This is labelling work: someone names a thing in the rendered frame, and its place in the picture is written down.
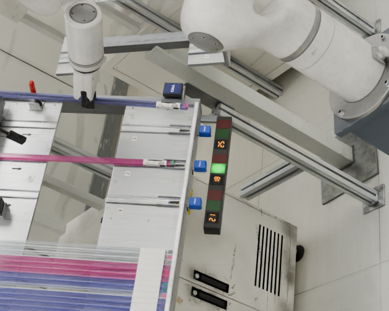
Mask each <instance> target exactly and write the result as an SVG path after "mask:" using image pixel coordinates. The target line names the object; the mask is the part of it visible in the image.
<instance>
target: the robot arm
mask: <svg viewBox="0 0 389 311"><path fill-rule="evenodd" d="M19 1H20V2H21V3H22V4H23V5H24V6H25V7H27V8H28V9H29V10H30V11H32V12H33V13H35V14H37V15H40V16H45V17H47V16H51V15H53V14H55V13H56V12H57V11H58V10H59V9H60V8H61V9H62V10H63V11H64V19H65V31H66V38H67V50H68V58H69V63H70V65H71V66H72V67H73V69H74V71H73V97H74V98H75V99H79V97H80V96H81V97H82V107H84V108H86V109H94V97H96V91H95V90H96V85H97V82H98V76H99V68H100V67H101V66H102V63H103V62H104V43H103V25H102V11H101V9H100V8H99V7H98V6H97V5H96V2H95V0H19ZM254 3H255V0H184V2H183V6H182V11H181V16H180V24H181V28H182V32H183V33H184V35H185V36H186V38H187V39H188V40H189V42H190V43H191V44H193V45H194V46H196V47H197V48H198V49H200V50H202V51H206V52H224V51H230V50H234V49H239V48H248V47H251V48H259V49H262V50H264V51H266V52H268V53H270V54H272V55H273V56H275V57H276V58H278V59H280V60H281V61H283V62H284V63H286V64H288V65H289V66H291V67H293V68H294V69H296V70H297V71H299V72H301V73H302V74H303V75H305V76H307V77H308V78H310V79H312V80H313V81H315V82H316V83H318V84H320V85H321V86H323V87H324V88H326V89H328V90H329V103H330V107H331V110H332V111H333V113H334V114H335V115H336V116H337V117H340V118H341V119H343V120H349V121H352V120H358V119H360V118H363V117H365V116H367V115H369V114H370V113H372V112H373V111H374V110H376V109H377V108H378V107H379V106H380V105H381V104H382V103H383V102H384V101H385V100H386V98H387V97H388V96H389V34H386V33H379V34H376V35H372V36H370V37H368V38H366V39H364V38H362V37H361V36H359V35H358V34H356V33H355V32H354V31H352V30H350V29H349V28H348V27H346V26H344V25H343V24H342V23H340V22H339V21H337V20H336V19H334V18H333V17H332V16H330V15H328V14H327V13H326V12H324V11H323V10H322V9H320V8H318V7H317V6H315V5H314V4H313V3H311V2H309V1H308V0H271V1H270V2H269V3H268V4H267V5H266V6H265V8H263V10H261V12H260V13H259V14H257V13H256V12H255V11H254Z"/></svg>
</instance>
